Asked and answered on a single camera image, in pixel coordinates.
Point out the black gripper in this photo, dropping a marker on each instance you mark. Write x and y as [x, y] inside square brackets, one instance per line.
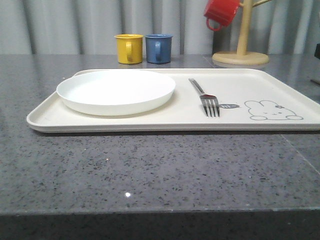
[317, 51]

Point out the silver metal fork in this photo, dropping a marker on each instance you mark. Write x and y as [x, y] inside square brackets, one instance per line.
[209, 102]

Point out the white round plate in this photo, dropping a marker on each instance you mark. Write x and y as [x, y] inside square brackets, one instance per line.
[116, 92]

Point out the wooden mug tree stand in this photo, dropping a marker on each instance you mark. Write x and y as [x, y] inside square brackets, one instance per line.
[241, 56]

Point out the red mug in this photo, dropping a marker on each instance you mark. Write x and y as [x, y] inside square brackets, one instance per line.
[221, 11]

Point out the blue mug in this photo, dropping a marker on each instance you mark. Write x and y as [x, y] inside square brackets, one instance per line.
[158, 48]

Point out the yellow mug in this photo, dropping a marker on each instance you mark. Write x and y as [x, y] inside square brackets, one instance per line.
[129, 48]

